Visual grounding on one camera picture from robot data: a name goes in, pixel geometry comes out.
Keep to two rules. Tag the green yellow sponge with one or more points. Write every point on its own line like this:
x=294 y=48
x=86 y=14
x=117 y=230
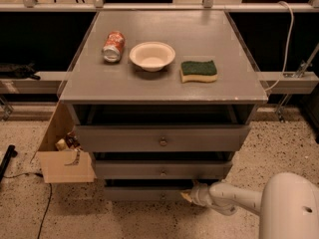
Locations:
x=195 y=71

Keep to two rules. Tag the grey drawer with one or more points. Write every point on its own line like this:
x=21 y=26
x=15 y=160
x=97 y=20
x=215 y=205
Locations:
x=154 y=138
x=145 y=193
x=161 y=169

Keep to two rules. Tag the black bar on floor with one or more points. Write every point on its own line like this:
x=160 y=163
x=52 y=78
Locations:
x=9 y=154

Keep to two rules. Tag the grey top drawer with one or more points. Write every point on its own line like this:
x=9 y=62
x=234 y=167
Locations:
x=154 y=138

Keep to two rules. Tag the cardboard box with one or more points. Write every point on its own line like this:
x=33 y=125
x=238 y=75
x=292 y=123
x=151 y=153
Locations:
x=60 y=163

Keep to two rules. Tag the grey drawer cabinet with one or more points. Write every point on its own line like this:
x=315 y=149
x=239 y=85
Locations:
x=98 y=93

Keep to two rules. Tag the orange soda can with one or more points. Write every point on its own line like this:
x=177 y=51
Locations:
x=114 y=47

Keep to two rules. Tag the metal frame rail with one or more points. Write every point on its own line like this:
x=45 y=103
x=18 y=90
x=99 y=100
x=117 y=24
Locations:
x=49 y=83

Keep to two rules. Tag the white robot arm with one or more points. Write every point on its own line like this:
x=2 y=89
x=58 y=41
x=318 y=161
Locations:
x=288 y=206

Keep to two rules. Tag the grey bottom drawer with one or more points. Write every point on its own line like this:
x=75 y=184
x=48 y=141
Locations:
x=145 y=193

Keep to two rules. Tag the white paper bowl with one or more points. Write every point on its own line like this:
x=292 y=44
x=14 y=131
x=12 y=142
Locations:
x=152 y=56

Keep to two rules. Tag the black object on rail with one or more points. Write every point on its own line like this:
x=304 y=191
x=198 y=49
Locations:
x=18 y=71

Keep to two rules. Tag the grey middle drawer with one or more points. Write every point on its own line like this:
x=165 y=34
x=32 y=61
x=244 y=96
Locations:
x=161 y=169

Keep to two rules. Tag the snack packets in box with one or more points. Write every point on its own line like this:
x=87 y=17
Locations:
x=69 y=141

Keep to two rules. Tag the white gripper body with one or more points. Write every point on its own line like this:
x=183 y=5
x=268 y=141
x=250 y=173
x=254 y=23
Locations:
x=198 y=193

